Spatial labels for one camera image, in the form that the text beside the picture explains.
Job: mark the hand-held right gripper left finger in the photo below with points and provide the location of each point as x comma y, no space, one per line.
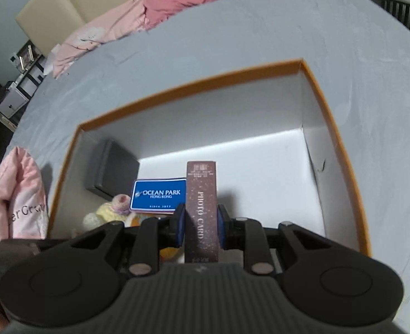
180,223

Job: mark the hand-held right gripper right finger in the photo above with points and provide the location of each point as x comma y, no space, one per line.
221,223

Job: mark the brown speckled card box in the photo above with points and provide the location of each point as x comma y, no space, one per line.
201,208

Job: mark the orange cardboard box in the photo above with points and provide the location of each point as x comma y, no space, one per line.
226,128

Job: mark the blue card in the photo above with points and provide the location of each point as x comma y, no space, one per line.
156,195

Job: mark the yellow plush toy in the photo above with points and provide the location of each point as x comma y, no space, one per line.
111,211

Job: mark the dark grey box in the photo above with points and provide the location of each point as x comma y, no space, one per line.
113,167

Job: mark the light pink quilted cloth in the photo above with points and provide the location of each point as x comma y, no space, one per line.
17,198

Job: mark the light pink pillow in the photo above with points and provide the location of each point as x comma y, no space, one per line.
100,34

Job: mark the white crumpled cloth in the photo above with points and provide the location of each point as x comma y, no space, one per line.
52,59

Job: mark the cream padded headboard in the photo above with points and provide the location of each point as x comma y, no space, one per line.
59,3

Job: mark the photo frame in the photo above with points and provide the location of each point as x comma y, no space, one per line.
26,57

